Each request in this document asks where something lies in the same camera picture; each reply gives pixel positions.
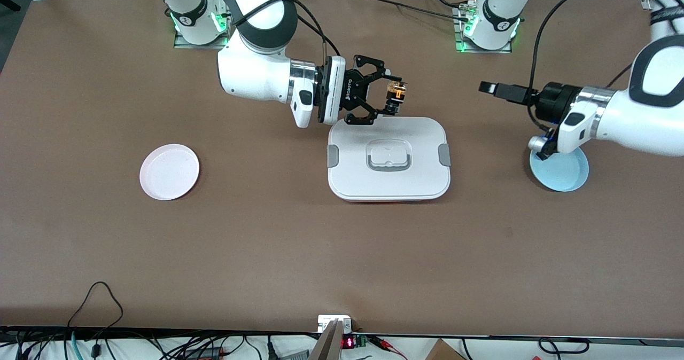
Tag orange push-button switch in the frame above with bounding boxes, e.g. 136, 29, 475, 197
386, 81, 408, 116

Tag white lidded box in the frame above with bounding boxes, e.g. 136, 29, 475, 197
327, 116, 451, 203

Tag light blue round plate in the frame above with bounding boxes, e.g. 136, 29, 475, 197
529, 145, 589, 192

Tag pink round plate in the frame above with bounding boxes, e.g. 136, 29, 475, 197
139, 144, 200, 201

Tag red clip leads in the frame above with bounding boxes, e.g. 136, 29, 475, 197
371, 336, 408, 358

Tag brown cardboard piece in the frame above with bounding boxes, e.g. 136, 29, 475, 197
425, 339, 467, 360

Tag black power adapter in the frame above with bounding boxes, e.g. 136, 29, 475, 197
182, 347, 226, 359

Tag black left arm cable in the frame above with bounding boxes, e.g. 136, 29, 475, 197
526, 0, 684, 132

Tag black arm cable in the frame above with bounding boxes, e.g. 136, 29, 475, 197
232, 0, 343, 62
526, 0, 684, 132

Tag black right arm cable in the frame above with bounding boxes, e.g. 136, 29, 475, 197
232, 0, 343, 62

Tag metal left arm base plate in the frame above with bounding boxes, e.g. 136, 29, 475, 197
453, 5, 514, 54

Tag black cable to base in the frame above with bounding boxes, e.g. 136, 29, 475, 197
369, 0, 472, 22

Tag white bracket plate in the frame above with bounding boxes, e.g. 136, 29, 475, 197
317, 315, 353, 333

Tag aluminium camera post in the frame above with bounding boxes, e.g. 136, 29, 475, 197
309, 319, 344, 360

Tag black coiled cable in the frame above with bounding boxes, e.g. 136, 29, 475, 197
537, 338, 591, 356

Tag thin black looped cable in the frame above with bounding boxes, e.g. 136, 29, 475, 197
67, 281, 125, 331

